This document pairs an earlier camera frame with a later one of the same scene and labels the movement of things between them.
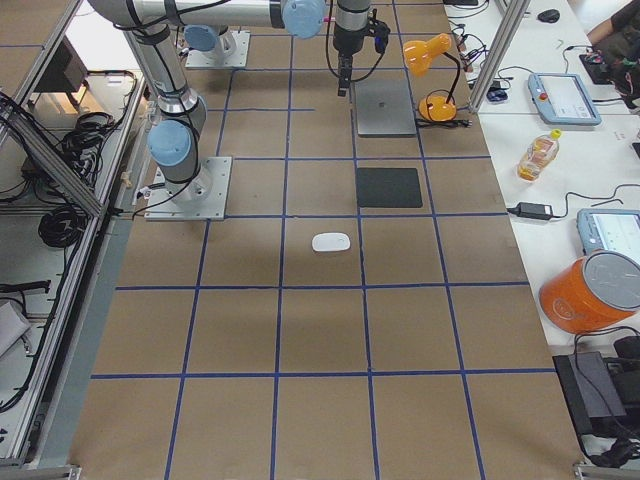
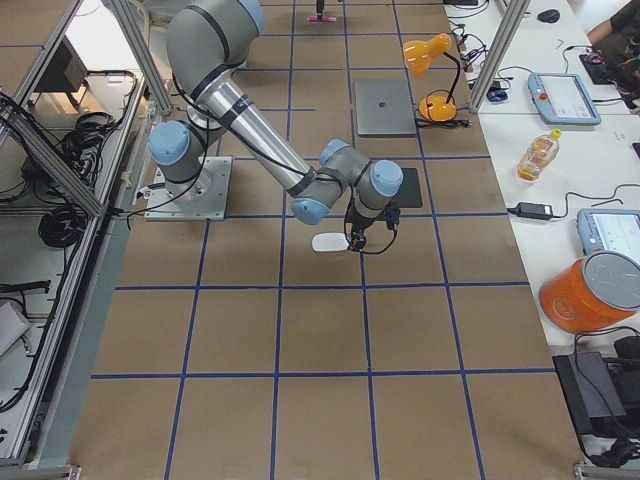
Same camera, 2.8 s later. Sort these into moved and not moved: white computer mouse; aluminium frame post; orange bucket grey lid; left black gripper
Moved: left black gripper
Not moved: white computer mouse; orange bucket grey lid; aluminium frame post
